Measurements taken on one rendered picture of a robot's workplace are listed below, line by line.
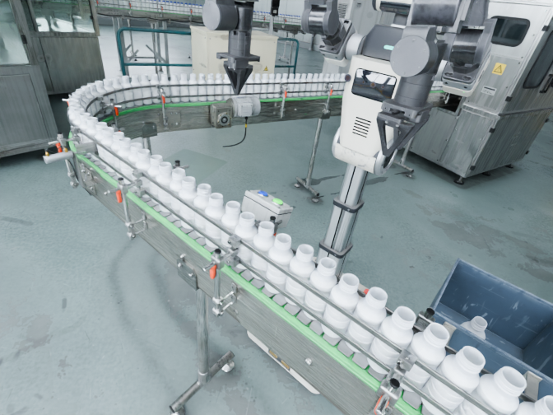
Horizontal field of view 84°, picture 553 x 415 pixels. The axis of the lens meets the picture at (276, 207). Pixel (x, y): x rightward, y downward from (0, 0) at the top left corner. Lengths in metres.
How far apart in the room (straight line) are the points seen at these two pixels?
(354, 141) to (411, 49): 0.68
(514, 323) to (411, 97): 0.95
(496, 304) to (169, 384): 1.46
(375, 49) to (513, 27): 3.04
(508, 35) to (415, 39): 3.64
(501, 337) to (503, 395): 0.74
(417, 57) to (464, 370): 0.51
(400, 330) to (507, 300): 0.70
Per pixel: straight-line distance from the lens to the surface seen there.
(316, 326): 0.78
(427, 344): 0.67
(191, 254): 0.99
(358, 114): 1.17
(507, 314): 1.35
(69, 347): 2.07
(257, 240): 0.77
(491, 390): 0.70
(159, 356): 1.91
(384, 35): 1.21
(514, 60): 4.12
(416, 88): 0.63
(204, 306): 1.24
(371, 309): 0.67
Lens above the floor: 1.62
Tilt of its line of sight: 34 degrees down
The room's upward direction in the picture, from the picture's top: 8 degrees clockwise
